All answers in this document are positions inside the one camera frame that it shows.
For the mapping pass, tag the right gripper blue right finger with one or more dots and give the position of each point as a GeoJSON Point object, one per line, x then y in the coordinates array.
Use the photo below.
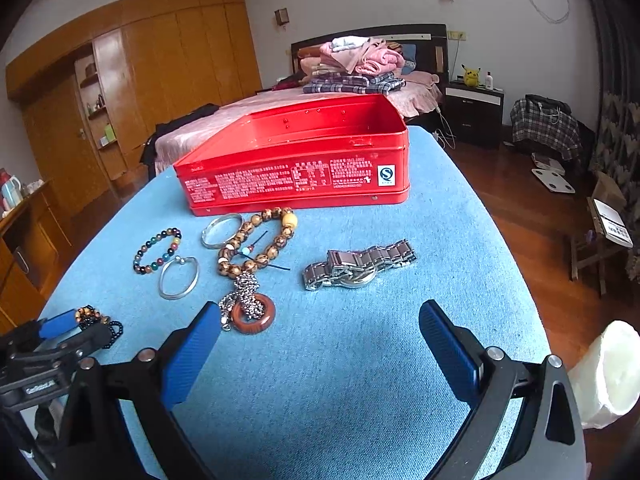
{"type": "Point", "coordinates": [546, 441]}

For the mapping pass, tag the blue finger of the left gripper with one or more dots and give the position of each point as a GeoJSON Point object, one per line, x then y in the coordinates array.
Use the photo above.
{"type": "Point", "coordinates": [70, 350]}
{"type": "Point", "coordinates": [58, 325]}

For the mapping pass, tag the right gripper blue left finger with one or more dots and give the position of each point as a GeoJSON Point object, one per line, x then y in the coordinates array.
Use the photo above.
{"type": "Point", "coordinates": [95, 440]}

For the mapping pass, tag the silver bangle clasp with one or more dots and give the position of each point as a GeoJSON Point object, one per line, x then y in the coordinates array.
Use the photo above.
{"type": "Point", "coordinates": [178, 277]}

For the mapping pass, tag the silver metal wristwatch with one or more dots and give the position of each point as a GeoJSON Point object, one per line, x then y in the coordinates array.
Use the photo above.
{"type": "Point", "coordinates": [357, 268]}

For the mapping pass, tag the wooden side cabinet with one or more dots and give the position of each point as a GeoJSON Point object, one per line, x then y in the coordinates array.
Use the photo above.
{"type": "Point", "coordinates": [36, 250]}

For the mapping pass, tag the white electric kettle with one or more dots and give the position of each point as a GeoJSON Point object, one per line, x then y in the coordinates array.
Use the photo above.
{"type": "Point", "coordinates": [11, 189]}

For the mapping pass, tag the silver bangle near box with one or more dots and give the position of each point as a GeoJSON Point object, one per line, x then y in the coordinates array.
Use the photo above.
{"type": "Point", "coordinates": [220, 231]}

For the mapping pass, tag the blue table mat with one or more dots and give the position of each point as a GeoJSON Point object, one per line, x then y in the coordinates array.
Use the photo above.
{"type": "Point", "coordinates": [342, 385]}

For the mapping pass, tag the black garment on bed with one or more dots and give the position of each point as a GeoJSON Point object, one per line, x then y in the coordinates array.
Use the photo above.
{"type": "Point", "coordinates": [149, 152]}

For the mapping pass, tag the small wooden stool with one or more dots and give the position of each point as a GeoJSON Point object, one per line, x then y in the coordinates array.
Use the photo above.
{"type": "Point", "coordinates": [592, 249]}

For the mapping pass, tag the white box on stool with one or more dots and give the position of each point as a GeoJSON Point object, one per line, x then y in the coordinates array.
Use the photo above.
{"type": "Point", "coordinates": [611, 224]}

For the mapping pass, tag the wooden wardrobe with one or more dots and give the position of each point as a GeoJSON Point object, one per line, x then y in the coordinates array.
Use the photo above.
{"type": "Point", "coordinates": [93, 91]}

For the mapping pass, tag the white bathroom scale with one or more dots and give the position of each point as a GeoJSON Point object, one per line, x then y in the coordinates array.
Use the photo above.
{"type": "Point", "coordinates": [553, 181]}

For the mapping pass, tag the red metal tin box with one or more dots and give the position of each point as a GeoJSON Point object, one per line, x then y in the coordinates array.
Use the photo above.
{"type": "Point", "coordinates": [345, 151]}

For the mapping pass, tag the black white nightstand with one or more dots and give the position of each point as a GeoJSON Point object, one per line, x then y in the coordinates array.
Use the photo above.
{"type": "Point", "coordinates": [474, 114]}

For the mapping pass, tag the white small bottle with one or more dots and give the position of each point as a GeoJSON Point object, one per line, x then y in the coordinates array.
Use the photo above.
{"type": "Point", "coordinates": [489, 81]}

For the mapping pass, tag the pile of folded clothes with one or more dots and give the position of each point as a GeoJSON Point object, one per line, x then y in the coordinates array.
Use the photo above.
{"type": "Point", "coordinates": [352, 64]}

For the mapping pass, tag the pink covered bed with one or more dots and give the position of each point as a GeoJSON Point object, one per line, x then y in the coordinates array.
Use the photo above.
{"type": "Point", "coordinates": [420, 95]}

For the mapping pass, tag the yellow Pikachu toy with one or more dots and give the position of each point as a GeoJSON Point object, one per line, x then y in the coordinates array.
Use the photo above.
{"type": "Point", "coordinates": [471, 76]}

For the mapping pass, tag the dark wooden headboard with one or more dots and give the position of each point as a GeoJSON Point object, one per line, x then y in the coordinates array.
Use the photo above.
{"type": "Point", "coordinates": [431, 41]}

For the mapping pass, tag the dark patterned curtain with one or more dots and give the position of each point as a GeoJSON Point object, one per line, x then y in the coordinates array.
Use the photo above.
{"type": "Point", "coordinates": [617, 146]}

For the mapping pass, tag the left wall lamp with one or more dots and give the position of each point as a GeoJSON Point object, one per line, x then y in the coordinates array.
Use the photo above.
{"type": "Point", "coordinates": [281, 16]}

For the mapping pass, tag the wall power socket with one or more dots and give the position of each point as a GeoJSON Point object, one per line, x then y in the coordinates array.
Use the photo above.
{"type": "Point", "coordinates": [455, 35]}

